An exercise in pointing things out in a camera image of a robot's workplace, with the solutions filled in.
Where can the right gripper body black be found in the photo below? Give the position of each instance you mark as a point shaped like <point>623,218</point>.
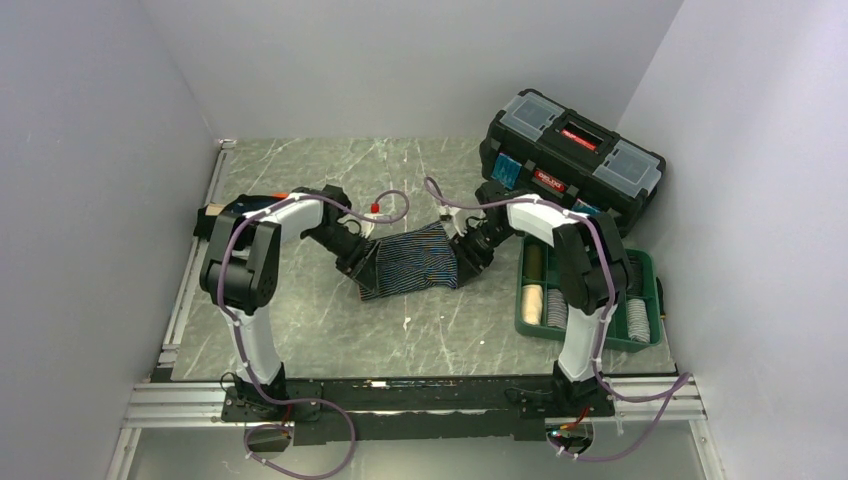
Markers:
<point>480,244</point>

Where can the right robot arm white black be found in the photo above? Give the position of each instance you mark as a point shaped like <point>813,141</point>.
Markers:
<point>594,273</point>

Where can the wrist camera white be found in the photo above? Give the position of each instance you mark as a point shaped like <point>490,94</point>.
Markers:
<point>359,227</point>
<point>453,220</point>

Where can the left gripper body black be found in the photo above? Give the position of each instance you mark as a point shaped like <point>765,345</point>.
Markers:
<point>346,246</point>

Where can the green compartment tray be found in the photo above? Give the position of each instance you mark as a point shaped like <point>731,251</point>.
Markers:
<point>617,335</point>

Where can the grey striped roll right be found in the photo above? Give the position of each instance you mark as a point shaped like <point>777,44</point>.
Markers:
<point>638,321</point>

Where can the black toolbox with clear lids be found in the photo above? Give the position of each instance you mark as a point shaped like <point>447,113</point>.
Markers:
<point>538,144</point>

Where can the olive rolled cloth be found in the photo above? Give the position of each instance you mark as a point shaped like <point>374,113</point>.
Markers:
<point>534,262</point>

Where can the dark navy orange clothes pile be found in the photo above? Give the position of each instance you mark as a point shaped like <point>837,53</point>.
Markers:
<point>206,216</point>

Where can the cream rolled cloth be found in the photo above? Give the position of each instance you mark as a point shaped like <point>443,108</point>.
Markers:
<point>532,304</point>

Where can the navy striped underwear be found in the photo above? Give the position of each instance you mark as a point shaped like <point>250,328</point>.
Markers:
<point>413,261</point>

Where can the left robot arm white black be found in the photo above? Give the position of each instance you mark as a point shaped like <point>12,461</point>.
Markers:
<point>240,273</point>

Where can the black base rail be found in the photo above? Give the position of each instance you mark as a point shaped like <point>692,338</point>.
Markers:
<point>520,407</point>

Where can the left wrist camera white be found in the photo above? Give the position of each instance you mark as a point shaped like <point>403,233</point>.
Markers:
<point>359,227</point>

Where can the aluminium frame rail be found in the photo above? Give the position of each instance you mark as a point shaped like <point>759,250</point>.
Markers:
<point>158,402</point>

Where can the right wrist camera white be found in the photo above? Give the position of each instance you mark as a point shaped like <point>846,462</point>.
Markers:
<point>453,220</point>

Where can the dark striped roll in tray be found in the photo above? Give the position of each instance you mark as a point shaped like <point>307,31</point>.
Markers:
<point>637,281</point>

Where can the grey striped rolled cloth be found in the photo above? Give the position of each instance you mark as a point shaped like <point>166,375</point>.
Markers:
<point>557,310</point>

